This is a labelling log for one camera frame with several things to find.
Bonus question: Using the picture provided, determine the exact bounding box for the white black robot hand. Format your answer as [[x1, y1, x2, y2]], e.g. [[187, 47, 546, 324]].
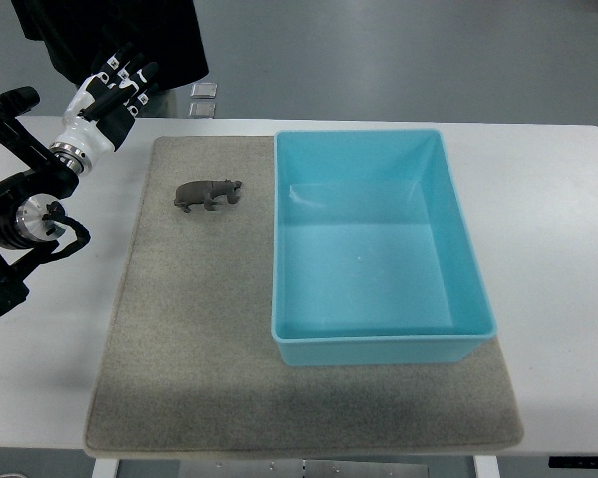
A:
[[50, 44, 159, 175]]

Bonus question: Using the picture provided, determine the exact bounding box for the brown toy hippo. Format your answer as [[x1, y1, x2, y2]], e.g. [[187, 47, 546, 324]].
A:
[[173, 179, 243, 213]]

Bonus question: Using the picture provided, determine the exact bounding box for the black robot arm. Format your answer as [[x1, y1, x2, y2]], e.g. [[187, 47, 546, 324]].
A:
[[0, 86, 91, 317]]

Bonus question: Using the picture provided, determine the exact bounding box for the blue plastic box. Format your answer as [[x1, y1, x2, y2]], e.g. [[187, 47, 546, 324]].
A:
[[271, 129, 497, 366]]

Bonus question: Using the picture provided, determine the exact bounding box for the person in black clothes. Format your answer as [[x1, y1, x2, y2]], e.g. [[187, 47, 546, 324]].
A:
[[12, 0, 209, 118]]

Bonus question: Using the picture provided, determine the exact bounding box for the lower silver floor plate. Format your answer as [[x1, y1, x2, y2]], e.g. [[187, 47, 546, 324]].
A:
[[188, 101, 216, 119]]

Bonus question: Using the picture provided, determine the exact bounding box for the silver floor plate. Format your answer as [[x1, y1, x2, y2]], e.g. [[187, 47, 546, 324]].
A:
[[190, 82, 218, 99], [188, 101, 216, 119]]

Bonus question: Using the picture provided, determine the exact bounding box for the upper silver floor plate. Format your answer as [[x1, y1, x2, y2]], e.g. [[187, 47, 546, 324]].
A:
[[190, 82, 218, 99]]

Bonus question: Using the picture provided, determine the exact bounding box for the grey felt mat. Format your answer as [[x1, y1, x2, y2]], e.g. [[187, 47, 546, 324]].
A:
[[85, 134, 523, 458]]

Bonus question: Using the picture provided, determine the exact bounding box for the black table control panel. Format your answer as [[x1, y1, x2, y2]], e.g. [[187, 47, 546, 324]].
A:
[[548, 456, 598, 470]]

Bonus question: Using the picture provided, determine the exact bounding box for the black braided cable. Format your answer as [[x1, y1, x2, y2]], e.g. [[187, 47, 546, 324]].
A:
[[42, 211, 92, 261]]

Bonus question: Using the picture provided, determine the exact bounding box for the metal table frame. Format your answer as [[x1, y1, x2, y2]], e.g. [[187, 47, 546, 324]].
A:
[[90, 456, 500, 478]]

